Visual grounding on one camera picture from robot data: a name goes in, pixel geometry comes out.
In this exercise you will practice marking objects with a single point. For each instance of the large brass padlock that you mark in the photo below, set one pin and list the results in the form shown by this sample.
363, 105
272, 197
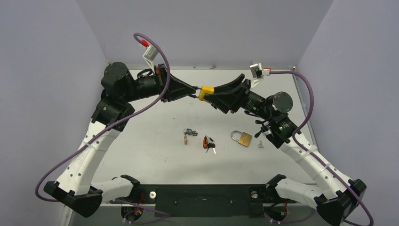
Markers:
242, 138

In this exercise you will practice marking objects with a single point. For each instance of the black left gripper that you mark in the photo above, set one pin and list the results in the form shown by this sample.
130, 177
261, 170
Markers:
178, 88

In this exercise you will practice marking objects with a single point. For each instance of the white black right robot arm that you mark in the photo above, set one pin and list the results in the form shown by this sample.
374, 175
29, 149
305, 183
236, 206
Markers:
334, 195

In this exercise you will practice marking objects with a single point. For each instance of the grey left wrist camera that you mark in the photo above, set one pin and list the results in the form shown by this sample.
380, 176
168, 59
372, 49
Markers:
150, 54

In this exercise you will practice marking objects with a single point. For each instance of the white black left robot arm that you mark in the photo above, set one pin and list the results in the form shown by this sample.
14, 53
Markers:
75, 188

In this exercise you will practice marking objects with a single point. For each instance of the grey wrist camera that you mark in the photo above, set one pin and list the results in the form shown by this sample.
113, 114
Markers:
150, 54
258, 72

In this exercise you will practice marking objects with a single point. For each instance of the aluminium table frame rail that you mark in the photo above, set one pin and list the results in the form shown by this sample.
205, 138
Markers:
122, 188

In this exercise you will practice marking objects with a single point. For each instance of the orange black padlock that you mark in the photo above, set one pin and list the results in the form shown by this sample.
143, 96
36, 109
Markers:
205, 142

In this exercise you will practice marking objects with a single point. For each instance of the black-headed keys bunch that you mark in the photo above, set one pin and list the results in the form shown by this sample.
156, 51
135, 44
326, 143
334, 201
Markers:
211, 145

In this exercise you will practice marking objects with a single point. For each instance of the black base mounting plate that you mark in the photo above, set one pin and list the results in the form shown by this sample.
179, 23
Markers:
208, 200

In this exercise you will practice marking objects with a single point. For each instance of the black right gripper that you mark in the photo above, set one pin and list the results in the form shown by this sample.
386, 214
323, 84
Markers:
242, 97

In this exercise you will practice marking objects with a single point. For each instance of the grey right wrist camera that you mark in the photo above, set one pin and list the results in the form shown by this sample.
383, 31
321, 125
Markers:
258, 72

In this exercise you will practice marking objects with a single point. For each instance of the yellow black padlock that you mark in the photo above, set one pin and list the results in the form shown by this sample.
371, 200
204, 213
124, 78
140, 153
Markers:
204, 90

